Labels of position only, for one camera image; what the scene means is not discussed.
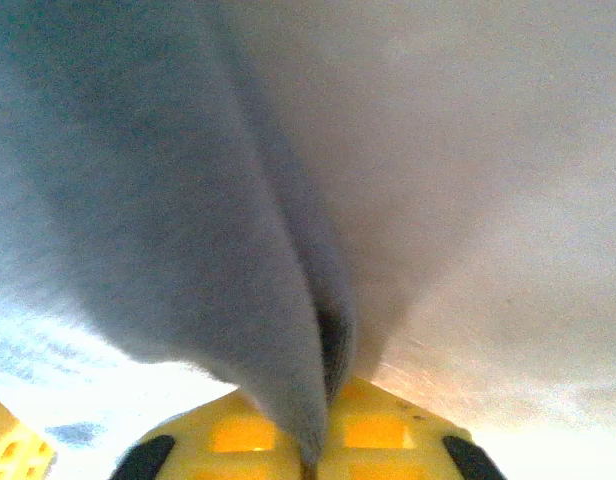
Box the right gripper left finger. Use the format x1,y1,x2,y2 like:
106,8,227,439
107,391,319,480

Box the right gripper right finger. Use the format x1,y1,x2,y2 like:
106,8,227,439
317,374,509,480

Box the grey t-shirt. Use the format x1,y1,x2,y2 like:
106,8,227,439
0,0,616,469

